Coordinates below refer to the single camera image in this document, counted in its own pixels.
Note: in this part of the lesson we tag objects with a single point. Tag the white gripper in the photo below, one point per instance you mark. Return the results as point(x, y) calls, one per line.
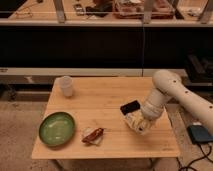
point(152, 110)

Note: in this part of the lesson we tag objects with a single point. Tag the clear plastic bottle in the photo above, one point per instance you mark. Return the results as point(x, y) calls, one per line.
point(134, 121)

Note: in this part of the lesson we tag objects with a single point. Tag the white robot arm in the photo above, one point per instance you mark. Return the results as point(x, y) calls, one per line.
point(167, 85)

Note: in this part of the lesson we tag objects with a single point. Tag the black smartphone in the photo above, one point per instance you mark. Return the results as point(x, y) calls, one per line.
point(130, 107)

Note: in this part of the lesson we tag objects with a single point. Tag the black box on floor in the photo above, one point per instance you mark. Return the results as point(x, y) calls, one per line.
point(199, 134)

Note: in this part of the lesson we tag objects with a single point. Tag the red snack wrapper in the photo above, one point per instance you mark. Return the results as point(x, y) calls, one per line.
point(92, 135)

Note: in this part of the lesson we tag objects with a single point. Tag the dark equipment at right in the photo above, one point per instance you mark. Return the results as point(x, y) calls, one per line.
point(199, 69)

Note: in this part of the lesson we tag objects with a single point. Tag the green round plate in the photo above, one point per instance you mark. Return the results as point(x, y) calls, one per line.
point(57, 129)

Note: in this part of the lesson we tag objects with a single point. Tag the translucent plastic cup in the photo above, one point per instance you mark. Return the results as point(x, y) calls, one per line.
point(66, 86)

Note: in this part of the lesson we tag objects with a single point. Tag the tray with clutter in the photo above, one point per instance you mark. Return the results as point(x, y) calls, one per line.
point(134, 9)

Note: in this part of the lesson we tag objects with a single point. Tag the black device on shelf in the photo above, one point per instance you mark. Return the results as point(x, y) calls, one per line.
point(79, 9)

